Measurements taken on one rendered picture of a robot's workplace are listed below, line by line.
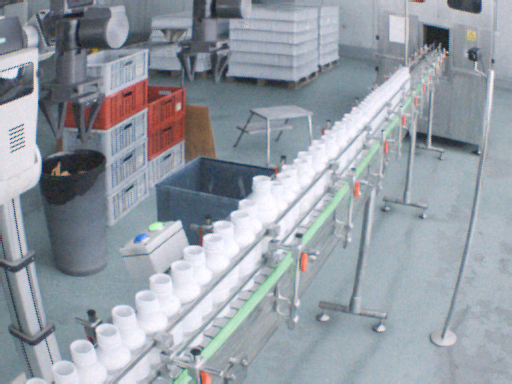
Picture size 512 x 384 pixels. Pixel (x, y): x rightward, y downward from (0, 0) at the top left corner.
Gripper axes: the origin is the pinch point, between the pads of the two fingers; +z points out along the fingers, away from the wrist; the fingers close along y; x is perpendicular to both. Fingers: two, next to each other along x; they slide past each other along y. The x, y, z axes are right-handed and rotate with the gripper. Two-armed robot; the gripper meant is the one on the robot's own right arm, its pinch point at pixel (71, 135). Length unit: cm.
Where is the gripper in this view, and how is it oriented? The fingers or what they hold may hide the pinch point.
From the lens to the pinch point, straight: 90.9
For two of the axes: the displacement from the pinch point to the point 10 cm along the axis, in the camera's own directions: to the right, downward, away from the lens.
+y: 9.2, 1.7, -3.5
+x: 3.9, -3.3, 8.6
